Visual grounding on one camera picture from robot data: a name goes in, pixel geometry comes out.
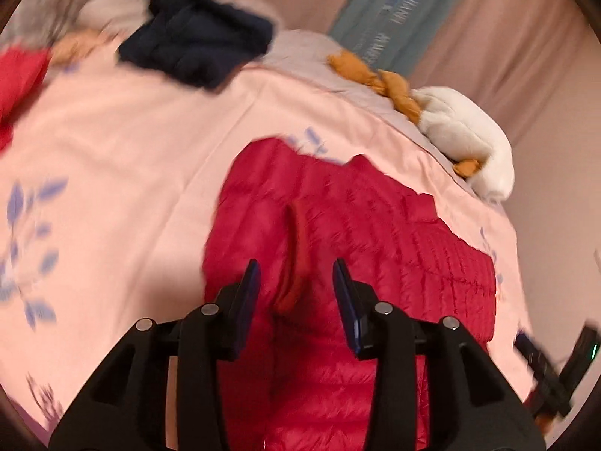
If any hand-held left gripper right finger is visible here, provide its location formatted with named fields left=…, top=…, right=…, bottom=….
left=332, top=258, right=545, bottom=451

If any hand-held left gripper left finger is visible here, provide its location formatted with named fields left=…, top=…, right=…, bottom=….
left=49, top=259, right=261, bottom=451

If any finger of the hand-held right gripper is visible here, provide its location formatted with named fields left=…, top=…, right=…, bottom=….
left=514, top=333, right=557, bottom=377

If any red down jacket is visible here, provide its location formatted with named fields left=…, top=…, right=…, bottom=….
left=202, top=136, right=498, bottom=451

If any pink printed quilt cover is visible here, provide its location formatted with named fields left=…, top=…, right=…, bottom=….
left=0, top=33, right=536, bottom=433

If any white goose plush toy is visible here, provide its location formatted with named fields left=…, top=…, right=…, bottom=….
left=327, top=49, right=516, bottom=203

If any grey bed sheet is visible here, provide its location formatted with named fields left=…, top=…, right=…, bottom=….
left=260, top=28, right=475, bottom=193

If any navy blue garment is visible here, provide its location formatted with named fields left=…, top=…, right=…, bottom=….
left=117, top=0, right=275, bottom=91

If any blue-grey curtain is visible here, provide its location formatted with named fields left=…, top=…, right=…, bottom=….
left=329, top=0, right=475, bottom=80

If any small peach cloth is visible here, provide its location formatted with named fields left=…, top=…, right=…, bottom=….
left=51, top=28, right=105, bottom=65

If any pale lilac cloth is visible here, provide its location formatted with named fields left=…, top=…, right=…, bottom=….
left=80, top=0, right=147, bottom=30

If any pink-red down jacket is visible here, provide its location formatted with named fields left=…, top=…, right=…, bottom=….
left=0, top=47, right=52, bottom=151

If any pink curtain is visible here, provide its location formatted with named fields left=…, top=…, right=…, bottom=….
left=160, top=0, right=601, bottom=151

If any large grey plaid pillow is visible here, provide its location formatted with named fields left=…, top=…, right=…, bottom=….
left=0, top=0, right=174, bottom=52

